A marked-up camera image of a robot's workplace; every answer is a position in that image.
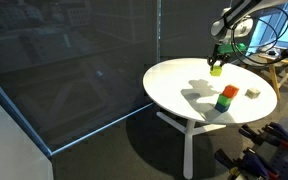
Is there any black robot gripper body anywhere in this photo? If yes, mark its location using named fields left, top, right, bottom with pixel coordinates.
left=208, top=47, right=231, bottom=63

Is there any wooden stool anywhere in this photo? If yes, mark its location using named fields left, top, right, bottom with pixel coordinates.
left=258, top=54, right=288, bottom=100

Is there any blue cube block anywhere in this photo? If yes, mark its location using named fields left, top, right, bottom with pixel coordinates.
left=215, top=102, right=230, bottom=113

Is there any purple spring clamp lower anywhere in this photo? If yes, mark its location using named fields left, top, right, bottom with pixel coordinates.
left=214, top=148, right=280, bottom=180

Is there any pink cube block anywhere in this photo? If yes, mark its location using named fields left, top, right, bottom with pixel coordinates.
left=245, top=88, right=261, bottom=99

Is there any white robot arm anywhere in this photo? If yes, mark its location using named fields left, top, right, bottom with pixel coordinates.
left=207, top=0, right=288, bottom=70

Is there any lime green cube block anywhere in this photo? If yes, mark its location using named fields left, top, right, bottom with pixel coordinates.
left=210, top=66, right=222, bottom=76

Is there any round white table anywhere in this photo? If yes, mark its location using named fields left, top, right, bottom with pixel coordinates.
left=143, top=58, right=277, bottom=179

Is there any purple spring clamp upper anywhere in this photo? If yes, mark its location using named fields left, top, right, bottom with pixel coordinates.
left=238, top=122, right=288, bottom=149

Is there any purple spring clamp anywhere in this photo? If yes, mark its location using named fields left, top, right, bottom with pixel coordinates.
left=214, top=148, right=280, bottom=180
left=238, top=122, right=288, bottom=149

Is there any dark green cube block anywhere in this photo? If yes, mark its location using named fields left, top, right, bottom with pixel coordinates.
left=217, top=94, right=232, bottom=106

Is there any orange cube block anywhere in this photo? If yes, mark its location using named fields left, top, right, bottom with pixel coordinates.
left=222, top=85, right=239, bottom=98

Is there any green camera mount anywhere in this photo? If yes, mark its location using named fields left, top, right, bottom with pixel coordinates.
left=218, top=43, right=246, bottom=54

